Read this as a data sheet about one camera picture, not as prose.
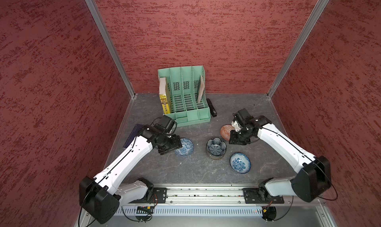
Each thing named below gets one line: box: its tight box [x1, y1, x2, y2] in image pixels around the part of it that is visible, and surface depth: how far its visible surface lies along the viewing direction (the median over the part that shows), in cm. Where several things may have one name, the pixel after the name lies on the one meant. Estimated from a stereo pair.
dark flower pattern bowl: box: [205, 137, 227, 157], surface depth 85 cm
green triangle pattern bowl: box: [206, 152, 227, 160], surface depth 82 cm
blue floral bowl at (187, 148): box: [174, 137, 194, 158], surface depth 91 cm
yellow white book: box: [158, 77, 171, 115], surface depth 91 cm
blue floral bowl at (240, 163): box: [229, 152, 252, 174], surface depth 85 cm
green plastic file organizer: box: [157, 65, 211, 128], surface depth 109 cm
